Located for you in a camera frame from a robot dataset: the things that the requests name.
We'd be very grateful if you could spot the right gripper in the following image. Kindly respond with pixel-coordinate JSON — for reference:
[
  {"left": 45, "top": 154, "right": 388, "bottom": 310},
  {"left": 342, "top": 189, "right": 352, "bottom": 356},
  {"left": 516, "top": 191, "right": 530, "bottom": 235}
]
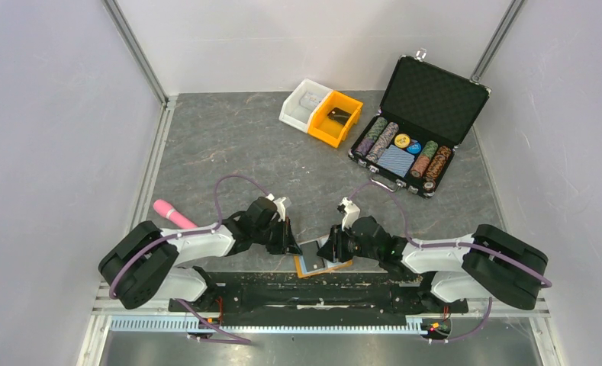
[{"left": 317, "top": 222, "right": 381, "bottom": 263}]

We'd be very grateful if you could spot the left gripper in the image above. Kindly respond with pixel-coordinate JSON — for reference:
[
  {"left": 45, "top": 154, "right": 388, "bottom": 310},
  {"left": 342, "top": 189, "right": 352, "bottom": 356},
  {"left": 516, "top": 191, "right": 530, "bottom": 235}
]
[{"left": 253, "top": 217, "right": 302, "bottom": 256}]

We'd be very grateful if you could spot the yellow leather card holder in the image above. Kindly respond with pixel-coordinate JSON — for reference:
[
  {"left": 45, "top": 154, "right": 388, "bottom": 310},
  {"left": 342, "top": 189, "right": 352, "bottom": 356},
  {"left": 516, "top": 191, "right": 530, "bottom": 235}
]
[{"left": 295, "top": 236, "right": 353, "bottom": 278}]

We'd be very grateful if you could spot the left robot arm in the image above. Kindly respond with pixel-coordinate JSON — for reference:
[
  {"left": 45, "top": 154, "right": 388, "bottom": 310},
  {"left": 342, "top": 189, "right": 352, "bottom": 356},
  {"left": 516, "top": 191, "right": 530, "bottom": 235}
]
[{"left": 98, "top": 195, "right": 302, "bottom": 311}]

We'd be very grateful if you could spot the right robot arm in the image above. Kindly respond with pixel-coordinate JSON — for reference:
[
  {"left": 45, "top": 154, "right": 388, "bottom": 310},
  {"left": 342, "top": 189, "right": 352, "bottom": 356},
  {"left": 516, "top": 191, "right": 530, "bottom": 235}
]
[{"left": 317, "top": 216, "right": 551, "bottom": 311}]

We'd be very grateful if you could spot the blue playing card deck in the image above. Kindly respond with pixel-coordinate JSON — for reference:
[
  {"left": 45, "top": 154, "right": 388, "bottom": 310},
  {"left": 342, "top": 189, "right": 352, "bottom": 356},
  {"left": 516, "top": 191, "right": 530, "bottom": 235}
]
[{"left": 377, "top": 145, "right": 415, "bottom": 178}]

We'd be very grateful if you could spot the dark card in yellow bin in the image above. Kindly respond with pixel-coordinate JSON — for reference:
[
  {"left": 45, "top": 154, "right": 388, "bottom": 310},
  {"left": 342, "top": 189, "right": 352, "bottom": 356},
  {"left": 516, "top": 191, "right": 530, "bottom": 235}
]
[{"left": 327, "top": 108, "right": 351, "bottom": 126}]

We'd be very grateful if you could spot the yellow plastic bin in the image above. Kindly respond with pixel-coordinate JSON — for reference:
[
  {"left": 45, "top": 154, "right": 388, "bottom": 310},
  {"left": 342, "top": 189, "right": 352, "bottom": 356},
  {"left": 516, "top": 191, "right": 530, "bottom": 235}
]
[{"left": 307, "top": 91, "right": 363, "bottom": 148}]

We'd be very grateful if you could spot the yellow dealer button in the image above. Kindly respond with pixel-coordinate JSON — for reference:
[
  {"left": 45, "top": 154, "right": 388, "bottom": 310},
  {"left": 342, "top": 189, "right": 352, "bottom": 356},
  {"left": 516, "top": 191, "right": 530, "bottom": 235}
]
[{"left": 394, "top": 133, "right": 411, "bottom": 149}]

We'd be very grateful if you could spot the blue dealer button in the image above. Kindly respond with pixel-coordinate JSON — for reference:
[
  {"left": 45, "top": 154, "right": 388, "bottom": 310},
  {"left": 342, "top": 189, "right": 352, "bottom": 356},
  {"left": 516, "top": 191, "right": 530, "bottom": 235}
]
[{"left": 406, "top": 142, "right": 422, "bottom": 155}]

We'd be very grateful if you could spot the pink cylindrical toy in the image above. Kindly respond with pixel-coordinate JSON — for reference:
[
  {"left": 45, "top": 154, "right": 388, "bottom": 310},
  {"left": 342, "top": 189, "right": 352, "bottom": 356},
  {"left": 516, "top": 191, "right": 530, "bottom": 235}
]
[{"left": 153, "top": 199, "right": 198, "bottom": 230}]

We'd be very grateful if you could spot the white plastic bin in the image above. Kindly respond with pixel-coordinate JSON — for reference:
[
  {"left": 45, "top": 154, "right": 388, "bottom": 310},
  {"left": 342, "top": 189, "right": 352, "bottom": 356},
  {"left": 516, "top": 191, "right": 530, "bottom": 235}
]
[{"left": 278, "top": 79, "right": 333, "bottom": 133}]

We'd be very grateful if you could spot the clear item in white bin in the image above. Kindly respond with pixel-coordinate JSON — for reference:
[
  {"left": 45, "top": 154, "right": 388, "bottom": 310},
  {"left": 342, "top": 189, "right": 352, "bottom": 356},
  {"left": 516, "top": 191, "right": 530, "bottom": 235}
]
[{"left": 299, "top": 91, "right": 323, "bottom": 111}]

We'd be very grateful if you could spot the black poker chip case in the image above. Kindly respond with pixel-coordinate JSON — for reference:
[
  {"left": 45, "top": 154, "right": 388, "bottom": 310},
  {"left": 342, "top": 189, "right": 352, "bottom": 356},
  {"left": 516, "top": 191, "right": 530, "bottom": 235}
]
[{"left": 348, "top": 51, "right": 491, "bottom": 198}]

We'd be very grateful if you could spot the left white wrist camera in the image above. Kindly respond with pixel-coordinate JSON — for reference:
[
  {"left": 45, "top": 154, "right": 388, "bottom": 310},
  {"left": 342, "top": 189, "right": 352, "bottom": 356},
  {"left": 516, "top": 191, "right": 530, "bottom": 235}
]
[{"left": 266, "top": 194, "right": 291, "bottom": 221}]

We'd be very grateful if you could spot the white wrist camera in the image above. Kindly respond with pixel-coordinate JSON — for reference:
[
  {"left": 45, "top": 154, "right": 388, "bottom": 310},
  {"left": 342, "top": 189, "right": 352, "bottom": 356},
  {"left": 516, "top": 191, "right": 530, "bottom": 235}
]
[
  {"left": 337, "top": 197, "right": 360, "bottom": 230},
  {"left": 266, "top": 194, "right": 291, "bottom": 221}
]

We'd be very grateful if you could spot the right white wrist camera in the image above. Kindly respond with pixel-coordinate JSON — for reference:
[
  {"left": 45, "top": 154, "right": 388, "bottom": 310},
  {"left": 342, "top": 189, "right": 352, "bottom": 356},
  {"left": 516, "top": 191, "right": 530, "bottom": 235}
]
[{"left": 337, "top": 197, "right": 360, "bottom": 230}]

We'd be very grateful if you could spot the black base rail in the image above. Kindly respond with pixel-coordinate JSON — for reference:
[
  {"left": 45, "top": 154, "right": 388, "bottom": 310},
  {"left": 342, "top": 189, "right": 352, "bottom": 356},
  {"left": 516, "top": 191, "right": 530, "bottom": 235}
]
[{"left": 188, "top": 271, "right": 468, "bottom": 326}]

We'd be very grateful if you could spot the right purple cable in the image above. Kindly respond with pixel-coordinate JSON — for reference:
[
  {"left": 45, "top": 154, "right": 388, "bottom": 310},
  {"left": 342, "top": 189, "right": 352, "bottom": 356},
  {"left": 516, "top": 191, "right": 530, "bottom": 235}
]
[{"left": 348, "top": 181, "right": 553, "bottom": 290}]

